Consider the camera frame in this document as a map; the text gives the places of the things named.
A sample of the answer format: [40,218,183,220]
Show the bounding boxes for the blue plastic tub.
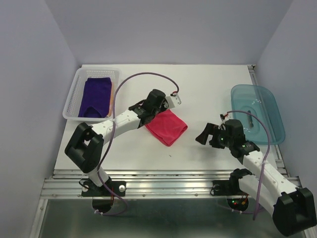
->
[231,84,285,145]

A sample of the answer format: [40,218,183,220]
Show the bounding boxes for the purple towel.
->
[78,77,112,118]

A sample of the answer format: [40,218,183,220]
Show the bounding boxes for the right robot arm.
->
[195,119,317,237]

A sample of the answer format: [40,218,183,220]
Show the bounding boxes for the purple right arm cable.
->
[226,111,272,221]

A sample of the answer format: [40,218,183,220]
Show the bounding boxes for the white plastic basket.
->
[62,66,121,122]

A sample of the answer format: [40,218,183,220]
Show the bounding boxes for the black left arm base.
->
[78,178,128,216]

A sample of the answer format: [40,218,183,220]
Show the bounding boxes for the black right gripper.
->
[194,122,233,148]

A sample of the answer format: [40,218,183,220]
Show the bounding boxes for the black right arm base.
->
[210,169,252,214]

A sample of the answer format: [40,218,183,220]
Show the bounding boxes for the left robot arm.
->
[65,89,181,195]

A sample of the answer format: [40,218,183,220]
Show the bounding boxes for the aluminium mounting rail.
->
[41,170,305,199]

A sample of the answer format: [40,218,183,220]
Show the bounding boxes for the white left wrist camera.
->
[165,94,182,110]

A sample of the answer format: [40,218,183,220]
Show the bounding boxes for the pink towel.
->
[145,110,188,147]

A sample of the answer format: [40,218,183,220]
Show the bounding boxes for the orange polka dot towel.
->
[106,83,114,118]

